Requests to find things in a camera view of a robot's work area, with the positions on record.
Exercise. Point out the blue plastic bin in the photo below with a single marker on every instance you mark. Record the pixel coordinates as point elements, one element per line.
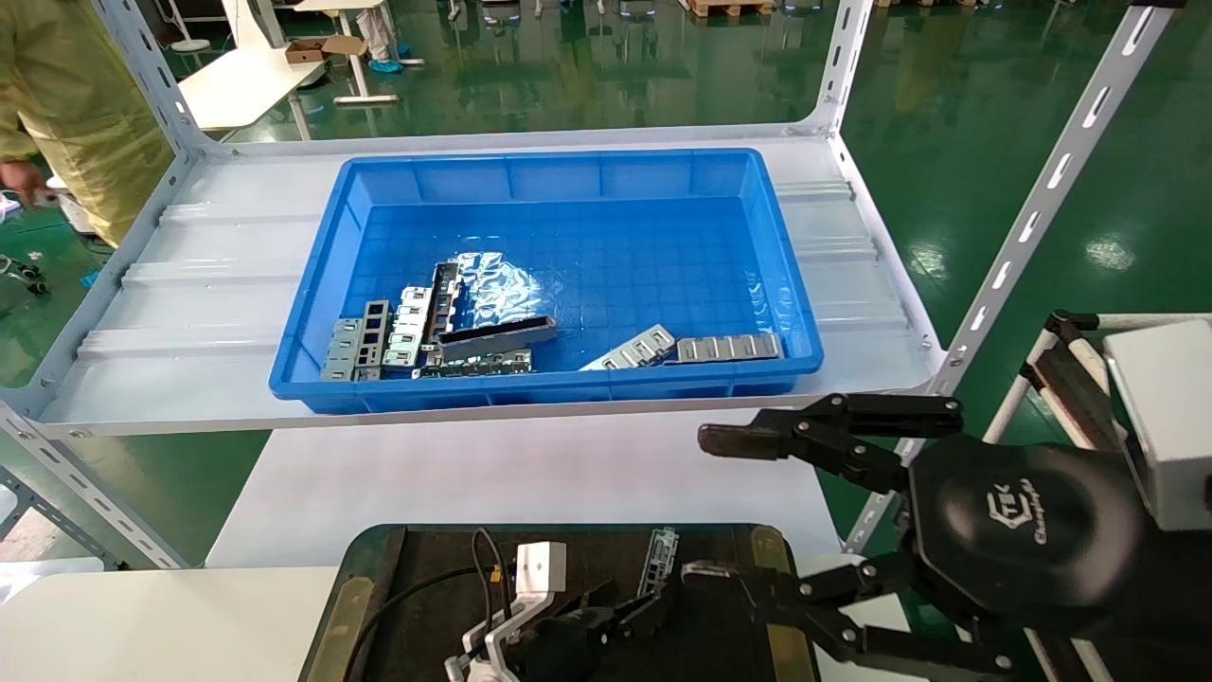
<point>682,237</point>

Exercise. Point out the light silver metal bracket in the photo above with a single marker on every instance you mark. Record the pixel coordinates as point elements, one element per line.
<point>409,327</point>

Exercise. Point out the person in white trousers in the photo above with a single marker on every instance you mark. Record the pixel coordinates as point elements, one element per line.
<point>383,33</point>

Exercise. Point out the person in yellow coat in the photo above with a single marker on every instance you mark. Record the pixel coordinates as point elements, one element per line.
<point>85,114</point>

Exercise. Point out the grey perforated metal bracket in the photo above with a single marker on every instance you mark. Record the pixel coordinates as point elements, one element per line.
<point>375,332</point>
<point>343,350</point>

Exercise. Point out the silver angled metal bracket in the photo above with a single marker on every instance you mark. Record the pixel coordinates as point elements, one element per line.
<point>636,348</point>

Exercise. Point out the wooden pallet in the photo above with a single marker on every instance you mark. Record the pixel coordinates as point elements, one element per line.
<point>729,8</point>

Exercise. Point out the dark metal bracket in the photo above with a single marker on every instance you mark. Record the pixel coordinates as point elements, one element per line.
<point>445,298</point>

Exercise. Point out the black tray with brass edges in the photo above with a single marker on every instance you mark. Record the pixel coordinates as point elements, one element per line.
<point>568,568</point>

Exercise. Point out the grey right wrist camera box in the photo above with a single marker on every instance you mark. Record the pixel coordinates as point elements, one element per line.
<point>1165,426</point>

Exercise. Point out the cardboard box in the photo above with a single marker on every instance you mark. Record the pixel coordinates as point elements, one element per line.
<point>308,49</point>

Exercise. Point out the segmented silver metal strip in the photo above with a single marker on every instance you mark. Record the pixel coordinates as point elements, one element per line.
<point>729,348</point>

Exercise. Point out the white metal shelf rack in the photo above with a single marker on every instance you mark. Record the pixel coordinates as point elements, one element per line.
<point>852,246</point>

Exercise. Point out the white tube cart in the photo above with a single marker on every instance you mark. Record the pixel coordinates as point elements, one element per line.
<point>1065,388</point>

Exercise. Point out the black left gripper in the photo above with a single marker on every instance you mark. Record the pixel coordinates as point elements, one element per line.
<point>568,654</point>

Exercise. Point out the long black metal channel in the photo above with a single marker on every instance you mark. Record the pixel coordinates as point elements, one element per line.
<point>502,336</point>

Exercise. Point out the silver perforated metal bracket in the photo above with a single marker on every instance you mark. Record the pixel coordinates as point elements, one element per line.
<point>660,559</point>

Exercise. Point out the white side table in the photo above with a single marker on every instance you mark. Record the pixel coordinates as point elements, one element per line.
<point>246,85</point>
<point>365,98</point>

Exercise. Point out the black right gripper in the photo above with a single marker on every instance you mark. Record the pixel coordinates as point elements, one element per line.
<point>1023,521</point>

